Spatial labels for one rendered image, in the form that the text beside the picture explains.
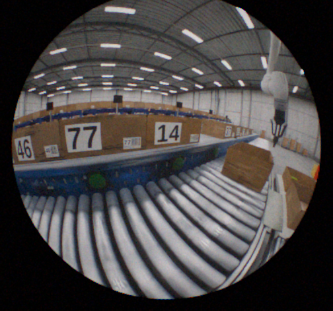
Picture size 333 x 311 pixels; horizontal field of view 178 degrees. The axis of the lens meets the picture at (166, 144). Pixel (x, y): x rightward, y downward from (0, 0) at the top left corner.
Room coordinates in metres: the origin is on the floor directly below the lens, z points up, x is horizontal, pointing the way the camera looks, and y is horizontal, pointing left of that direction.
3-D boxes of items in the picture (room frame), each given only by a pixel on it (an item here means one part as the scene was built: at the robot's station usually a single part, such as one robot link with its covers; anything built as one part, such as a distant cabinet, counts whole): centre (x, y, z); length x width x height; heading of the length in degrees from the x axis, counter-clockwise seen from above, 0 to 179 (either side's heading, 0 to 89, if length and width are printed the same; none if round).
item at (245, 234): (0.25, -0.18, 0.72); 0.52 x 0.05 x 0.05; 34
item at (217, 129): (1.10, -0.64, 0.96); 0.39 x 0.29 x 0.17; 124
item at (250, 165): (0.47, -0.59, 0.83); 0.39 x 0.29 x 0.17; 125
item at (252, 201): (0.36, -0.34, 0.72); 0.52 x 0.05 x 0.05; 34
